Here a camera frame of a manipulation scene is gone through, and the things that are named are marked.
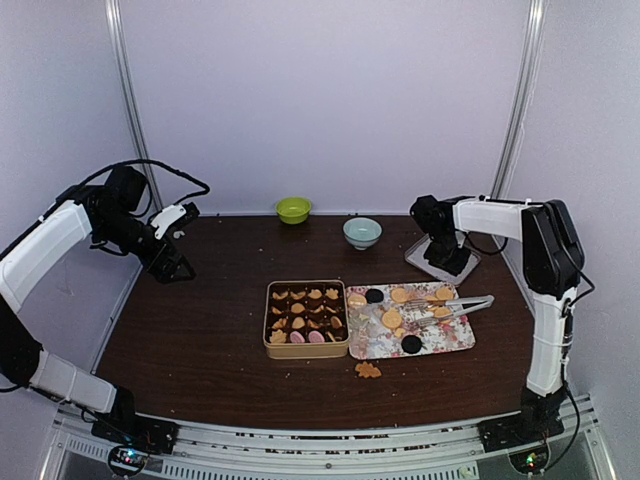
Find light blue striped bowl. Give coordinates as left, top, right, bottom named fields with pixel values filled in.
left=343, top=217, right=383, bottom=251

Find metal serving tongs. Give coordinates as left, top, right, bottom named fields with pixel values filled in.
left=404, top=295, right=495, bottom=326

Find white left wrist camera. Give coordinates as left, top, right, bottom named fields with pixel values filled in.
left=149, top=202, right=200, bottom=240

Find aluminium corner post left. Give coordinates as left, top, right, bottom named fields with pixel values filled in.
left=103, top=0, right=166, bottom=216

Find aluminium corner post right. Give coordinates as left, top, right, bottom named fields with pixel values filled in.
left=489, top=0, right=548, bottom=200

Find pink round cookie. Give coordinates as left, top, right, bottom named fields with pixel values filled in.
left=289, top=331, right=306, bottom=344

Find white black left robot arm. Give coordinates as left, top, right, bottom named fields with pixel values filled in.
left=1, top=158, right=210, bottom=444

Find gold cookie tin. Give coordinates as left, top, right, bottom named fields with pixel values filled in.
left=262, top=279, right=349, bottom=360

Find aluminium corner post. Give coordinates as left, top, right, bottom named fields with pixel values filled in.
left=489, top=0, right=548, bottom=200
left=103, top=0, right=166, bottom=216

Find round patterned biscuit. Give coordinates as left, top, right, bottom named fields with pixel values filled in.
left=347, top=293, right=368, bottom=308

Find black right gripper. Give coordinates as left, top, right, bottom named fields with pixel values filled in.
left=423, top=229, right=471, bottom=275

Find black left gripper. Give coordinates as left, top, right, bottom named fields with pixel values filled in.
left=95, top=210, right=195, bottom=283

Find floral cookie tray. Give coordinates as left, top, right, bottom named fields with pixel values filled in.
left=346, top=281, right=476, bottom=360

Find brown tree cookie on table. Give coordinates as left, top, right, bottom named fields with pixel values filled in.
left=354, top=362, right=382, bottom=379

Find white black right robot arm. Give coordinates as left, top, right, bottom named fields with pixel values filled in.
left=410, top=195, right=586, bottom=452

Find green bowl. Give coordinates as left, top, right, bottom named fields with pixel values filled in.
left=275, top=197, right=312, bottom=225

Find black sandwich cookie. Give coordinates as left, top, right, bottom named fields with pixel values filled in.
left=401, top=335, right=423, bottom=355

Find aluminium front rail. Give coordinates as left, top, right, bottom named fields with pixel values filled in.
left=39, top=392, right=619, bottom=480

